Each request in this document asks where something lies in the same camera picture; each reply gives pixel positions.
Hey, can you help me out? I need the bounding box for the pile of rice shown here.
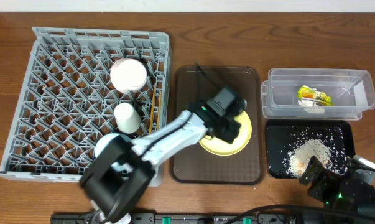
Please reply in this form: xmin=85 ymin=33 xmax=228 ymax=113
xmin=281 ymin=126 xmax=346 ymax=178

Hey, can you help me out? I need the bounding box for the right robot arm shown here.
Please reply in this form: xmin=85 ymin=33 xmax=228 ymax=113
xmin=299 ymin=156 xmax=375 ymax=218

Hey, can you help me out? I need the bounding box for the white cup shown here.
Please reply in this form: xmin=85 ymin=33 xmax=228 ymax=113
xmin=114 ymin=103 xmax=141 ymax=134

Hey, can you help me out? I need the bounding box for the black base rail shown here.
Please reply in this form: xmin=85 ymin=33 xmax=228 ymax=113
xmin=50 ymin=213 xmax=303 ymax=224

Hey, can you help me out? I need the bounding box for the brown serving tray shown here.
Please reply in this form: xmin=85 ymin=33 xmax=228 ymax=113
xmin=169 ymin=65 xmax=264 ymax=185

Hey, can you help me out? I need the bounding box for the light blue small plate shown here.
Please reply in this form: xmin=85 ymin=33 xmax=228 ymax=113
xmin=94 ymin=133 xmax=132 ymax=173

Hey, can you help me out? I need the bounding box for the white bowl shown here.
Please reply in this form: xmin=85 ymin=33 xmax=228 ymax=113
xmin=110 ymin=58 xmax=148 ymax=94

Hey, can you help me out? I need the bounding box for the green orange snack wrapper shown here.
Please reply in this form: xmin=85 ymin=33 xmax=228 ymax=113
xmin=297 ymin=85 xmax=332 ymax=106

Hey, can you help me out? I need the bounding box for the clear plastic bin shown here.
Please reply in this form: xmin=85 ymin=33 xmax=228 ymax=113
xmin=261 ymin=68 xmax=375 ymax=120

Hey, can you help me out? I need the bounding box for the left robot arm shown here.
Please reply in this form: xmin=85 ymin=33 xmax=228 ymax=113
xmin=79 ymin=87 xmax=246 ymax=223

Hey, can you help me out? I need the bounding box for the yellow plate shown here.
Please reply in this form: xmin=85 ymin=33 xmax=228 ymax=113
xmin=199 ymin=111 xmax=252 ymax=156

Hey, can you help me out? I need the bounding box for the white tissue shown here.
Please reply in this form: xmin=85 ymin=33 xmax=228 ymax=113
xmin=298 ymin=99 xmax=325 ymax=114

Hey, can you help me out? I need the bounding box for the grey plastic dish rack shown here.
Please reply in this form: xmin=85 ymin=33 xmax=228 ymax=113
xmin=0 ymin=27 xmax=172 ymax=182

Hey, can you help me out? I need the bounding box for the black waste tray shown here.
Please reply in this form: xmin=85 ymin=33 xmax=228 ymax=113
xmin=265 ymin=119 xmax=356 ymax=179

